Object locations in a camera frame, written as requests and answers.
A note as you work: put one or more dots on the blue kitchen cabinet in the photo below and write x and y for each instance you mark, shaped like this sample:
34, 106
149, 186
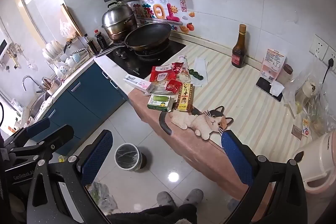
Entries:
86, 103

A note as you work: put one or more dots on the black smartphone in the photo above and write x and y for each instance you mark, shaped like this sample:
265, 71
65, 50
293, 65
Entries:
263, 86

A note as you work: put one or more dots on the stack of white bowls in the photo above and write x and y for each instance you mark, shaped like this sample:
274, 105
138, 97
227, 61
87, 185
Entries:
52, 49

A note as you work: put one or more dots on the white pink electric kettle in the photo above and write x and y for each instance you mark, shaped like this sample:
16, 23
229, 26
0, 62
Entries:
319, 163

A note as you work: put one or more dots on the wall hook rack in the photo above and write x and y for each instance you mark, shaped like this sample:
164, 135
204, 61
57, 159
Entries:
14, 53

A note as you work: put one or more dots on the grey slipper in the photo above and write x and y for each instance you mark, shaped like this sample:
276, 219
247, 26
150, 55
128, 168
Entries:
193, 196
166, 198

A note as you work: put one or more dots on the red white sugar bag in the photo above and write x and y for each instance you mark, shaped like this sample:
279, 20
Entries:
160, 74

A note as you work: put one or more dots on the white paper sheet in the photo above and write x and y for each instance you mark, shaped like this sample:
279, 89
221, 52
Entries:
202, 66

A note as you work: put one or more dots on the green white box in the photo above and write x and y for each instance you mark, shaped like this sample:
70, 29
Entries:
160, 102

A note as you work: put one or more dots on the black frying pan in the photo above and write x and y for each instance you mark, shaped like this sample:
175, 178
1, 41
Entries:
147, 35

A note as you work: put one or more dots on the colourful wall sticker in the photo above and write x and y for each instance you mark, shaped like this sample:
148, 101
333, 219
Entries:
168, 14

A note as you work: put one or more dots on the red sachet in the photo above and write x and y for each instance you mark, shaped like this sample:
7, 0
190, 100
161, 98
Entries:
173, 86
178, 67

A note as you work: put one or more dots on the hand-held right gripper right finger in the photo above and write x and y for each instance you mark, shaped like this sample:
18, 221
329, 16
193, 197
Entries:
236, 158

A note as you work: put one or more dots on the wooden cutting board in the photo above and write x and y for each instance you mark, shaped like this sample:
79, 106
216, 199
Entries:
72, 18

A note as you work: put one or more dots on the metal dish rack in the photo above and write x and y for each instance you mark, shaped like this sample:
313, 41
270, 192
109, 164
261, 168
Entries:
71, 61

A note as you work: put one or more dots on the cat shaped mat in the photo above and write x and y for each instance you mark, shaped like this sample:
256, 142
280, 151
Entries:
199, 121

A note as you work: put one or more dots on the white wall socket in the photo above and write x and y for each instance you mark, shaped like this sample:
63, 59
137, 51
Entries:
319, 47

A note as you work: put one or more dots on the white trash can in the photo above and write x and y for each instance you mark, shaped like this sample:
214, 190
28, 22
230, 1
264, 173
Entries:
128, 157

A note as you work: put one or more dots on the steel sink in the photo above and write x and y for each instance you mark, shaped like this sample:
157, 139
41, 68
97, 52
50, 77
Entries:
40, 104

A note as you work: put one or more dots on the black glass cooktop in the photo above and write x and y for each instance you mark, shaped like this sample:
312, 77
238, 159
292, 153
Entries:
149, 65

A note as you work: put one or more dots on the white tissue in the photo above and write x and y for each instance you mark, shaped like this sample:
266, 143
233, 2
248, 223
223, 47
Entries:
277, 88

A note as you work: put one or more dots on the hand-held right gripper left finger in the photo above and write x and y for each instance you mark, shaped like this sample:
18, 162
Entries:
97, 153

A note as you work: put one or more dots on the yellow red box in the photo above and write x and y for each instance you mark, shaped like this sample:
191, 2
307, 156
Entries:
185, 98

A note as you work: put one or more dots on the jar with brown lid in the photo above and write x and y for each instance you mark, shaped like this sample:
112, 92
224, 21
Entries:
284, 74

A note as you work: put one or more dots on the small brown card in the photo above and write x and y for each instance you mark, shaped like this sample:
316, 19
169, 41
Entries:
297, 132

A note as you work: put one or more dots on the dark sauce bottle red cap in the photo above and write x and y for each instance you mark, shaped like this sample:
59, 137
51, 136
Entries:
101, 40

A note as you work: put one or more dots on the clear plastic bag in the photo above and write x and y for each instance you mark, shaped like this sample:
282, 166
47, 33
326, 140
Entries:
294, 94

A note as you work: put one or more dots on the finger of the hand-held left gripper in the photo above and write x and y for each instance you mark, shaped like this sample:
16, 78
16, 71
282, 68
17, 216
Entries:
59, 136
38, 126

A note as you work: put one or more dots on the black power plug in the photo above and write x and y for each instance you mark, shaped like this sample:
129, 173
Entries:
330, 63

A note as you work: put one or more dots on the steel steamer pot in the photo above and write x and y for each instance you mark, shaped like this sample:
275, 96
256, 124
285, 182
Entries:
118, 19

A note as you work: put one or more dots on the dark vinegar bottle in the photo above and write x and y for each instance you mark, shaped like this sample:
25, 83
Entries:
238, 52

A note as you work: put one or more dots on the utensil holder with chopsticks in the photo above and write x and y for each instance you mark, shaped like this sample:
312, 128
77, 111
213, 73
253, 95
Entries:
51, 85

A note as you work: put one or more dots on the pink label pouch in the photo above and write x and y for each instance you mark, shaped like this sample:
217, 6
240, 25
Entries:
273, 65

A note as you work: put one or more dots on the dark green vegetable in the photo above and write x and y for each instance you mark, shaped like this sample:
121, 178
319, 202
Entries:
196, 74

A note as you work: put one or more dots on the steel faucet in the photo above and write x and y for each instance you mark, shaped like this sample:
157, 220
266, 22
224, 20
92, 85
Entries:
27, 79

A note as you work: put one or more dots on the cream cup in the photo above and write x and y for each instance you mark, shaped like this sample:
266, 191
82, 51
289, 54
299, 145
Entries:
307, 92

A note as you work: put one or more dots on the dark sauce bottle black cap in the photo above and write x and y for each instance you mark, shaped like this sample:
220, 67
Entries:
92, 47

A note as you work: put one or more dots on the white pink toothpaste box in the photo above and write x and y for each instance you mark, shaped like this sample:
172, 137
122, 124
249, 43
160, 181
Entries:
137, 82

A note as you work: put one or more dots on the person's leg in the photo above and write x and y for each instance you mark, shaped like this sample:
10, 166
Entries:
157, 214

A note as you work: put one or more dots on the small white orange packet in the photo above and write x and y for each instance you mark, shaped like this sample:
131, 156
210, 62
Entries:
307, 127

